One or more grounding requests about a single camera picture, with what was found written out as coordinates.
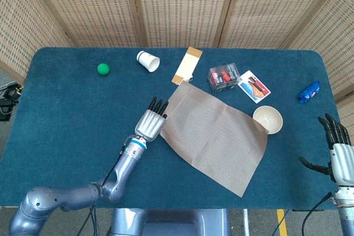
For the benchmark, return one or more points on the printed picture card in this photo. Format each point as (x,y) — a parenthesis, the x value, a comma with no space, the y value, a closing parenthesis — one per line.
(254,86)

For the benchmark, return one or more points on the blue table cloth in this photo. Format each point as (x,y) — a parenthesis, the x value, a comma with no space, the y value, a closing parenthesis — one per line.
(69,114)

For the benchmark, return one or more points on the metal table leg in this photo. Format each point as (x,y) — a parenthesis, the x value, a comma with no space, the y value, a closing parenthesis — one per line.
(245,223)

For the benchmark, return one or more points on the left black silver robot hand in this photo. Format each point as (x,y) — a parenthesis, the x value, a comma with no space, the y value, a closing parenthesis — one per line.
(149,124)

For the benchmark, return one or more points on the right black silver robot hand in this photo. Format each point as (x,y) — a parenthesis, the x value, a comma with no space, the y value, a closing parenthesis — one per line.
(343,164)

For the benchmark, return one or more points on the brown woven placemat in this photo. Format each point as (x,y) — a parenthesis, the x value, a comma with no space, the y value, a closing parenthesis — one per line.
(215,139)

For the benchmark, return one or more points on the white paper cup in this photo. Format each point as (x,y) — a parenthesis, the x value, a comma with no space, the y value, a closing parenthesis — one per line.
(146,59)

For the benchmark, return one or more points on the woven wooden folding screen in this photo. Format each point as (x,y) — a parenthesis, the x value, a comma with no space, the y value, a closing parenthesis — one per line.
(177,6)

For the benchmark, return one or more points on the blue snack packet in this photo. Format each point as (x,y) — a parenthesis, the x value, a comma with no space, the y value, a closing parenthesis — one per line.
(309,93)

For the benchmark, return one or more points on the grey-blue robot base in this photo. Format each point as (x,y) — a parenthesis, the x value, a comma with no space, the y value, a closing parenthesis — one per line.
(171,222)

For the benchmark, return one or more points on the white brown paper bookmark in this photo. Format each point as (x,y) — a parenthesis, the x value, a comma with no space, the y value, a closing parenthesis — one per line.
(188,63)

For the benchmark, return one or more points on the clear box with red toys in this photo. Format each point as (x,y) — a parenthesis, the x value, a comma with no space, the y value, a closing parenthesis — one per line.
(223,79)

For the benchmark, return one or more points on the green ball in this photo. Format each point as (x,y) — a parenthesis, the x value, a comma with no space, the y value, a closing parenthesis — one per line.
(103,69)

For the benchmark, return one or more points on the beige bowl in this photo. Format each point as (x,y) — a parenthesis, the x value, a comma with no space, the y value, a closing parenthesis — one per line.
(269,117)

